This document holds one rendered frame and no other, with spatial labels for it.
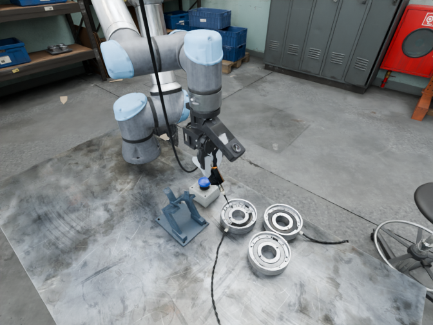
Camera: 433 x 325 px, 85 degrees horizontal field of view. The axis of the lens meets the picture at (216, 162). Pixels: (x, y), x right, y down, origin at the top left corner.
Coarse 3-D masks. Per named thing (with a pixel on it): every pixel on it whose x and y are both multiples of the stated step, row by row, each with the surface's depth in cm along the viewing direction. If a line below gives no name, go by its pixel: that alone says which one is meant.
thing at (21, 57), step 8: (0, 40) 284; (8, 40) 290; (16, 40) 284; (0, 48) 262; (8, 48) 269; (16, 48) 273; (24, 48) 278; (0, 56) 266; (8, 56) 271; (16, 56) 276; (24, 56) 281; (0, 64) 269; (8, 64) 275; (16, 64) 280
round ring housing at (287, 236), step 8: (272, 208) 70; (280, 208) 70; (288, 208) 70; (264, 216) 67; (280, 216) 69; (288, 216) 68; (296, 216) 68; (264, 224) 67; (288, 224) 68; (296, 232) 63; (288, 240) 65
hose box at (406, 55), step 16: (416, 16) 270; (432, 16) 262; (400, 32) 286; (416, 32) 277; (432, 32) 269; (400, 48) 293; (416, 48) 284; (432, 48) 275; (384, 64) 312; (400, 64) 301; (416, 64) 291; (432, 64) 282; (384, 80) 334
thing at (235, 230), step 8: (232, 200) 71; (240, 200) 72; (224, 208) 70; (240, 208) 70; (248, 208) 71; (224, 216) 68; (232, 216) 71; (248, 216) 68; (256, 216) 67; (224, 224) 66; (248, 224) 66; (232, 232) 66; (240, 232) 65
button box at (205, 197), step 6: (192, 186) 75; (198, 186) 75; (210, 186) 75; (216, 186) 75; (192, 192) 75; (198, 192) 73; (204, 192) 73; (210, 192) 73; (216, 192) 76; (198, 198) 74; (204, 198) 71; (210, 198) 74; (204, 204) 74
